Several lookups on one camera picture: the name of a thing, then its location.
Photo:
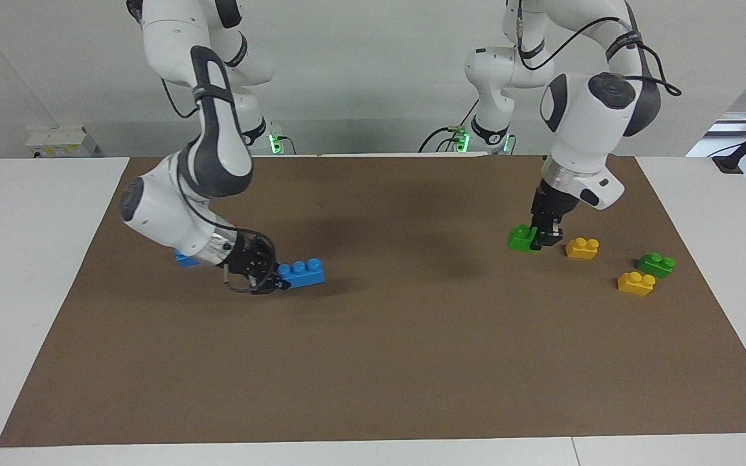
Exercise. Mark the green two-stud block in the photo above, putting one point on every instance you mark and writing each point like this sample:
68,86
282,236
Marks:
656,265
520,241

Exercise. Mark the white yellow wall box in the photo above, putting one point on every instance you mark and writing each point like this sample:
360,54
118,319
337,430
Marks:
62,142

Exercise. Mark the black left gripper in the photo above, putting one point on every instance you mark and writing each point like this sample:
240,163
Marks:
554,207

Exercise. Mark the brown table mat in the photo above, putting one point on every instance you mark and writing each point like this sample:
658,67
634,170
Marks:
412,356

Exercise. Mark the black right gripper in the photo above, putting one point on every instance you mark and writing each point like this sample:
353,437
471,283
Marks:
250,255

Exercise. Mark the yellow two-stud block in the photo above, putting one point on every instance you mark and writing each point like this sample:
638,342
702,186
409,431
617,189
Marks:
582,249
635,285

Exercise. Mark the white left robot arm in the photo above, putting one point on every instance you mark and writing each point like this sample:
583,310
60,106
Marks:
580,129

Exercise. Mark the blue three-stud block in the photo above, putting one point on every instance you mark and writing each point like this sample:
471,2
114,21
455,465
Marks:
183,260
305,275

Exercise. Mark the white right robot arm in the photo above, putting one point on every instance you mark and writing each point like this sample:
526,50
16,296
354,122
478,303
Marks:
172,213

